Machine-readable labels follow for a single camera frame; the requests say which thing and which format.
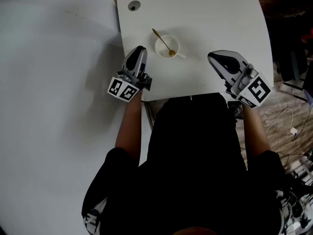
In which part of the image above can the blue chair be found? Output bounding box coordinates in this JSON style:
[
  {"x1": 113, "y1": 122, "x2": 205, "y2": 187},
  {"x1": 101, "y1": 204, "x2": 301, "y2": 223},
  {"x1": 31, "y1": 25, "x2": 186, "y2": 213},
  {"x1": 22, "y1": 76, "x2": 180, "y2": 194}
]
[{"x1": 302, "y1": 89, "x2": 313, "y2": 106}]

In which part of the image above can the person's left forearm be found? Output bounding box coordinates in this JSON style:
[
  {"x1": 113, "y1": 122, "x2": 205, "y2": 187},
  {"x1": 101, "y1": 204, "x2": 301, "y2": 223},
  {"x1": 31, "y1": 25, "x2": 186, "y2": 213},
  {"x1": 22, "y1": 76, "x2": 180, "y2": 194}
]
[{"x1": 114, "y1": 91, "x2": 143, "y2": 166}]

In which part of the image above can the white grey harness strap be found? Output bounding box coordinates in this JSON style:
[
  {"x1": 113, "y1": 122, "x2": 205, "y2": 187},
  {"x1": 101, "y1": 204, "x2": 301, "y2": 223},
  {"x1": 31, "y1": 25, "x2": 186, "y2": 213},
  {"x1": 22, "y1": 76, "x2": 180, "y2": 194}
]
[
  {"x1": 82, "y1": 198, "x2": 109, "y2": 235},
  {"x1": 274, "y1": 189, "x2": 294, "y2": 233}
]

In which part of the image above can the white cup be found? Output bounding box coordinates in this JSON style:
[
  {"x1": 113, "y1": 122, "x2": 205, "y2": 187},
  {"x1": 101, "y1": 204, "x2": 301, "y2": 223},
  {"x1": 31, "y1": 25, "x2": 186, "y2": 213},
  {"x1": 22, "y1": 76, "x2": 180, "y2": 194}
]
[{"x1": 154, "y1": 34, "x2": 187, "y2": 60}]

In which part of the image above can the grey round cable grommet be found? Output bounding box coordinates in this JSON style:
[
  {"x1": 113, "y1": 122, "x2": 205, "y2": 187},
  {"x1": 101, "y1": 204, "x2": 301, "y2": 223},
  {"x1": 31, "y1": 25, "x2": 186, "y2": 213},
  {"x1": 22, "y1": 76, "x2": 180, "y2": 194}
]
[{"x1": 128, "y1": 0, "x2": 141, "y2": 12}]

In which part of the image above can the small gold spoon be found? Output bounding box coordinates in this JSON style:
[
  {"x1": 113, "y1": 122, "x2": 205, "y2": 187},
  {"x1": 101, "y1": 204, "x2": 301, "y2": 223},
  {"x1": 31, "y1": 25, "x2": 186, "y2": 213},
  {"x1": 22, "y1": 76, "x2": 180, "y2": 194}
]
[{"x1": 152, "y1": 28, "x2": 176, "y2": 58}]

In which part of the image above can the person's right forearm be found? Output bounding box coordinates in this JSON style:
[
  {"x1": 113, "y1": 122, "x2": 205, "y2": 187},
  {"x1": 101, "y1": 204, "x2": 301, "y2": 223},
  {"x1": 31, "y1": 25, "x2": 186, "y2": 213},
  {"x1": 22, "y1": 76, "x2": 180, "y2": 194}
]
[{"x1": 242, "y1": 105, "x2": 272, "y2": 158}]

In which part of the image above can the white cable with plug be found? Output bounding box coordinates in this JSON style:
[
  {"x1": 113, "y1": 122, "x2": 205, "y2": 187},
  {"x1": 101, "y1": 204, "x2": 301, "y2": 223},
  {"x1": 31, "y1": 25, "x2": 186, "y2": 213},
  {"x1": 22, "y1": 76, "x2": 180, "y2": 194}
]
[{"x1": 265, "y1": 107, "x2": 298, "y2": 140}]

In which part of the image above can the person's black clothing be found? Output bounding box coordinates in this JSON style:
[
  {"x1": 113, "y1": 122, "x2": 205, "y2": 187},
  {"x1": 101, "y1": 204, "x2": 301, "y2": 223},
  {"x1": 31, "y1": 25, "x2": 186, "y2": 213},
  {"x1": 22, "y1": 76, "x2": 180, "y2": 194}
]
[{"x1": 81, "y1": 93, "x2": 287, "y2": 235}]

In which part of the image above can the black chair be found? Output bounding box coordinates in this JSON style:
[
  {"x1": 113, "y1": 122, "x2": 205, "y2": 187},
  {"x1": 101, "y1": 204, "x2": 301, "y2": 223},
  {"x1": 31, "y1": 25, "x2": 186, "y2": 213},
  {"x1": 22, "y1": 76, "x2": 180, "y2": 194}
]
[{"x1": 272, "y1": 21, "x2": 313, "y2": 102}]

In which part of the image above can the white table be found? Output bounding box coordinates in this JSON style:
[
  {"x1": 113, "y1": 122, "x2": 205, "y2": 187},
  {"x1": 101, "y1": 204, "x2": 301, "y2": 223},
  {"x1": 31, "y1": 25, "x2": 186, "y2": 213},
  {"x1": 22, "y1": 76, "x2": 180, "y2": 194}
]
[{"x1": 116, "y1": 0, "x2": 274, "y2": 102}]

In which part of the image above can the red plastic object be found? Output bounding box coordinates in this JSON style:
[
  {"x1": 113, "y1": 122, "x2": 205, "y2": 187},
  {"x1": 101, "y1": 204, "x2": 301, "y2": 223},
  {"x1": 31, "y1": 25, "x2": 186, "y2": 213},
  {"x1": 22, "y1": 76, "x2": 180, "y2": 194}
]
[{"x1": 301, "y1": 27, "x2": 313, "y2": 44}]

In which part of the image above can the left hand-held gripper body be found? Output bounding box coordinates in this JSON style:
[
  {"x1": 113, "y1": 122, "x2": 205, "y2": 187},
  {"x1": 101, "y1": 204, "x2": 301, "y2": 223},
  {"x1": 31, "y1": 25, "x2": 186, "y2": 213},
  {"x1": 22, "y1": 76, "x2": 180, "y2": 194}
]
[{"x1": 107, "y1": 45, "x2": 148, "y2": 104}]

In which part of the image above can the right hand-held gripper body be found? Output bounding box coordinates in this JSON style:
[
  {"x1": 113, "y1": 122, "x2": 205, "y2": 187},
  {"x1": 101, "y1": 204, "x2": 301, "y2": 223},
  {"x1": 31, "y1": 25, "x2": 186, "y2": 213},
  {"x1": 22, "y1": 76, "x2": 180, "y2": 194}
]
[{"x1": 207, "y1": 49, "x2": 273, "y2": 109}]

